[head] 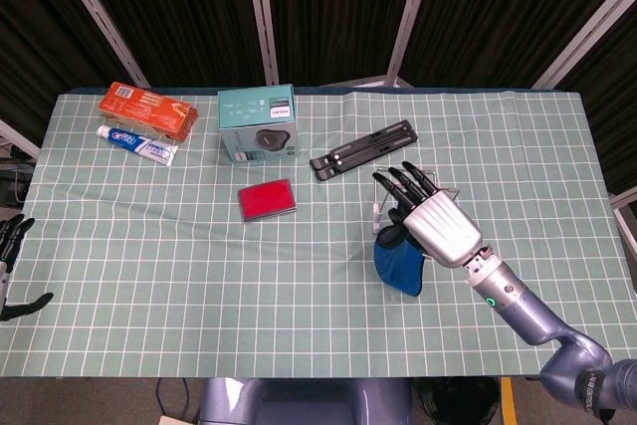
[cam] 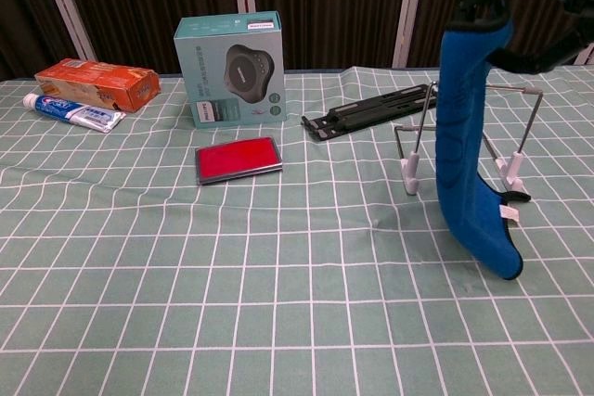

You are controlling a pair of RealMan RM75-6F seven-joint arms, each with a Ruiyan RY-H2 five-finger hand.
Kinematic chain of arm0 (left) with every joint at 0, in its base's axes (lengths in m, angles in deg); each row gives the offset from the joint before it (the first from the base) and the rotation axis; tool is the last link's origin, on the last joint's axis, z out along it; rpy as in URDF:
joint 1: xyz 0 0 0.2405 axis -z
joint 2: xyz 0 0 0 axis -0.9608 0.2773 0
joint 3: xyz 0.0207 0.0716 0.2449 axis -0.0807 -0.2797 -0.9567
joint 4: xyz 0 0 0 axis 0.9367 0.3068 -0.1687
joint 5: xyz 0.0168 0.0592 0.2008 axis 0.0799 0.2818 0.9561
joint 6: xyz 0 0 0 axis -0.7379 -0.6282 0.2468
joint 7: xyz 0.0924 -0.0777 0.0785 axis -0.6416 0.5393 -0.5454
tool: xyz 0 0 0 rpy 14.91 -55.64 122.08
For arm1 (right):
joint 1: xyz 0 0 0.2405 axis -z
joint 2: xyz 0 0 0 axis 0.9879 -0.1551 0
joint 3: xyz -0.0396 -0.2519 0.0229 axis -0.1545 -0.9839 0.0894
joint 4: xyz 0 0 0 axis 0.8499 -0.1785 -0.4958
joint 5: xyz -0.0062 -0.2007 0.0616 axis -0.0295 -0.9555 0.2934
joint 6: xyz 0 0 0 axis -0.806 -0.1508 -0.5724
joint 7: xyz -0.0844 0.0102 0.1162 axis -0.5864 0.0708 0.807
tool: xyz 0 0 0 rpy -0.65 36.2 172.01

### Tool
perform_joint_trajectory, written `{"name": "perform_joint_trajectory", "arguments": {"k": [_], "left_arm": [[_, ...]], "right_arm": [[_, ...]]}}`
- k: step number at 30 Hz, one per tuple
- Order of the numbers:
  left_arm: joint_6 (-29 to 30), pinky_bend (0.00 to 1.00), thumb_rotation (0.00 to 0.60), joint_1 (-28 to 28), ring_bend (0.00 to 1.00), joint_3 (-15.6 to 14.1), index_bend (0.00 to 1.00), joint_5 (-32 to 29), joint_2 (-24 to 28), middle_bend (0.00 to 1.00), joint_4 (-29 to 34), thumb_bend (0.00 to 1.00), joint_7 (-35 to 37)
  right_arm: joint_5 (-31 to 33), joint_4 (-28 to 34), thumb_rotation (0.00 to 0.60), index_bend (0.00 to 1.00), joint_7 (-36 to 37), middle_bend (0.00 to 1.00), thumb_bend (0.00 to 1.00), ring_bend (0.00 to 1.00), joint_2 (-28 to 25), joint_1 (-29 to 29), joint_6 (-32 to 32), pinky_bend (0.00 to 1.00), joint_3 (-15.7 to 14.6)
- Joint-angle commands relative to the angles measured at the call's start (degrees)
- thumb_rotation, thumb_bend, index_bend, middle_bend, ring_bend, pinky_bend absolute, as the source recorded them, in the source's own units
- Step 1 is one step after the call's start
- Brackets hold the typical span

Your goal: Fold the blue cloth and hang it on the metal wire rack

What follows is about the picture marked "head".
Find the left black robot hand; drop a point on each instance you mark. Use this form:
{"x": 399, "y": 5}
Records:
{"x": 12, "y": 235}

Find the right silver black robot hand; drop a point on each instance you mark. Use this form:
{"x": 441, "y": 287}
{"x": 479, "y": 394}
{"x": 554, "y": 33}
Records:
{"x": 443, "y": 226}

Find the dark blue cloth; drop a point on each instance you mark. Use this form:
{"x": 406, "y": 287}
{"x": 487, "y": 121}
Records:
{"x": 398, "y": 266}

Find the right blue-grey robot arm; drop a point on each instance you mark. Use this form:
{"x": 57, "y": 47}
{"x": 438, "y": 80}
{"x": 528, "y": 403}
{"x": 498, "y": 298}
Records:
{"x": 527, "y": 315}

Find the black folding laptop stand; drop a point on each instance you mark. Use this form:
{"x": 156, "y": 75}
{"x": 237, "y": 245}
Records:
{"x": 363, "y": 148}

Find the white blue toothpaste tube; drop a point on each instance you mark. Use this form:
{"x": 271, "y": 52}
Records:
{"x": 139, "y": 145}

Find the black bag on floor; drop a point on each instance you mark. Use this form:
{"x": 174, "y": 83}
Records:
{"x": 458, "y": 402}

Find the red pad in grey case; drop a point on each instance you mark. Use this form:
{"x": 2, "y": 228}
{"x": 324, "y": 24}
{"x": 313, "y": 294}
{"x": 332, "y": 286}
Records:
{"x": 266, "y": 198}

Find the orange cardboard carton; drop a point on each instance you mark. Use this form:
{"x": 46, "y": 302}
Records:
{"x": 144, "y": 106}

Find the yellow floor strip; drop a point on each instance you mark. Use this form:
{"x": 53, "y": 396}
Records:
{"x": 507, "y": 402}

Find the green white checked tablecloth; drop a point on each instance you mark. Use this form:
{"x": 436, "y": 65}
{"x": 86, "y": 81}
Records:
{"x": 199, "y": 295}

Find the teal speakerphone product box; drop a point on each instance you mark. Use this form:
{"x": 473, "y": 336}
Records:
{"x": 254, "y": 106}

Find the blue-grey robot torso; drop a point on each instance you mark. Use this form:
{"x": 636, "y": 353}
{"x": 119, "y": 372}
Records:
{"x": 298, "y": 402}

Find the white frame bar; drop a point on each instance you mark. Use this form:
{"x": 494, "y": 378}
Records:
{"x": 20, "y": 144}
{"x": 627, "y": 221}

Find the white slotted frame post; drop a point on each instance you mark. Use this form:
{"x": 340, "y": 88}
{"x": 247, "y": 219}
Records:
{"x": 264, "y": 22}
{"x": 99, "y": 17}
{"x": 587, "y": 32}
{"x": 410, "y": 12}

